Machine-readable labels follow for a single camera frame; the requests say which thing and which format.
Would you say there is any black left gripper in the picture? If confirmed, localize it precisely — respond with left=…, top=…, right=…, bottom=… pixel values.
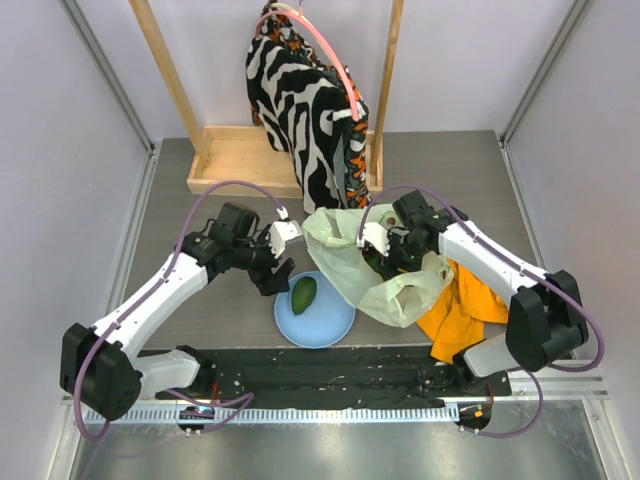
left=232, top=225, right=294, bottom=295

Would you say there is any green fake avocado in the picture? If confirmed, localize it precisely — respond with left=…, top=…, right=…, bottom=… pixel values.
left=291, top=276, right=317, bottom=315

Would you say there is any pale green plastic bag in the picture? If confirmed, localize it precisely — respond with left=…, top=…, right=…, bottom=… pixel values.
left=302, top=204, right=454, bottom=328

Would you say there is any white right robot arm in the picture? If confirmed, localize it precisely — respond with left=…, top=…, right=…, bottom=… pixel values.
left=382, top=190, right=589, bottom=395

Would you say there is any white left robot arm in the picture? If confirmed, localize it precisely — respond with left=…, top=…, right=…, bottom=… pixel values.
left=60, top=202, right=302, bottom=421

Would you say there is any blue plastic plate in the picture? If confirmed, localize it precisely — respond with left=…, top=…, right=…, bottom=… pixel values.
left=274, top=271, right=356, bottom=349

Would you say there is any orange cloth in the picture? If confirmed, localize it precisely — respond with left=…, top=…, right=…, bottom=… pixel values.
left=417, top=260, right=509, bottom=364

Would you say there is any wooden clothes rack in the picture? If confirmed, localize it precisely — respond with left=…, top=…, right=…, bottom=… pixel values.
left=130, top=1, right=404, bottom=198

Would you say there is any zebra patterned garment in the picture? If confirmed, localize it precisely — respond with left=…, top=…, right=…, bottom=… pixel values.
left=245, top=7, right=371, bottom=213

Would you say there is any pink clothes hanger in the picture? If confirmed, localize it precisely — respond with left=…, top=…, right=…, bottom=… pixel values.
left=254, top=3, right=361, bottom=121

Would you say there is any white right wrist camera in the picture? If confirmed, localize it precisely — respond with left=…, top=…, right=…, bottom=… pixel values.
left=356, top=222, right=391, bottom=257

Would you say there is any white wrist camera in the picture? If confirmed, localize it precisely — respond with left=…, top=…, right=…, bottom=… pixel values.
left=268, top=206, right=303, bottom=259
left=356, top=222, right=391, bottom=257

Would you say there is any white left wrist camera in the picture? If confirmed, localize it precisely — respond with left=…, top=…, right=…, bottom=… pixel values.
left=268, top=206, right=303, bottom=259

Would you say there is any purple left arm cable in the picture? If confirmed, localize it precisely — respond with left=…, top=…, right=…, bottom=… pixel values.
left=73, top=180, right=289, bottom=441

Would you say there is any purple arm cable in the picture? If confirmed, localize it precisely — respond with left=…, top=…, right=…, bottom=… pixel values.
left=73, top=180, right=289, bottom=441
left=357, top=185, right=606, bottom=372

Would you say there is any white slotted cable duct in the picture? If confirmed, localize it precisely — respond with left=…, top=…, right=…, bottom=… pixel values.
left=113, top=403, right=459, bottom=426

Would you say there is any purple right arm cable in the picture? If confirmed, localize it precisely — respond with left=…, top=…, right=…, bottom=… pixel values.
left=357, top=185, right=606, bottom=372

